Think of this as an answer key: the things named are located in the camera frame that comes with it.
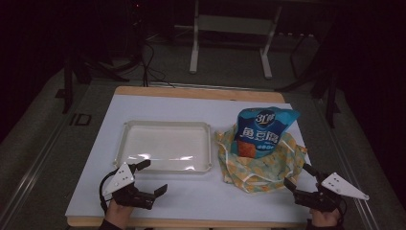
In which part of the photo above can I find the white plastic tray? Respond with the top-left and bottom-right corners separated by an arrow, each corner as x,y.
112,120 -> 214,175

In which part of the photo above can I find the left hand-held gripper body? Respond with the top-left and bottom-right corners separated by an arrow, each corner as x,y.
101,162 -> 157,211

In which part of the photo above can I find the black metal stand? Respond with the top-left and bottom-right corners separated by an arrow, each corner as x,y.
275,28 -> 342,129
55,37 -> 131,115

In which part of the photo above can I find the white table mat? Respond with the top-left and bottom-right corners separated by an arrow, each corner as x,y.
64,94 -> 320,224

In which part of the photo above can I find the white metal stand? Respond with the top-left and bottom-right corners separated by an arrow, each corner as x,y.
189,0 -> 283,81

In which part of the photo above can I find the floral yellow cloth bag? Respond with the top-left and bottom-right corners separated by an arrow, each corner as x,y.
214,125 -> 308,195

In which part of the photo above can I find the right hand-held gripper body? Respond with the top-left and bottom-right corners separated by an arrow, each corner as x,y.
292,172 -> 371,213

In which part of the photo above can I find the black floor cable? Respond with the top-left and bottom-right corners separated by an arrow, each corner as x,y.
140,40 -> 177,89

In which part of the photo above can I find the person's left hand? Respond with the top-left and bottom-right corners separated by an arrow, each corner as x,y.
104,198 -> 135,230

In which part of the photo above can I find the person's right hand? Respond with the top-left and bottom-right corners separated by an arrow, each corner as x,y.
308,206 -> 341,229

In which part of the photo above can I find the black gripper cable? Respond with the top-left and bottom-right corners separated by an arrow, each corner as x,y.
98,168 -> 120,215
336,197 -> 349,223

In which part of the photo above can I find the blue snack packet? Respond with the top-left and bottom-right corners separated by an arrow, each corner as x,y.
230,105 -> 302,160

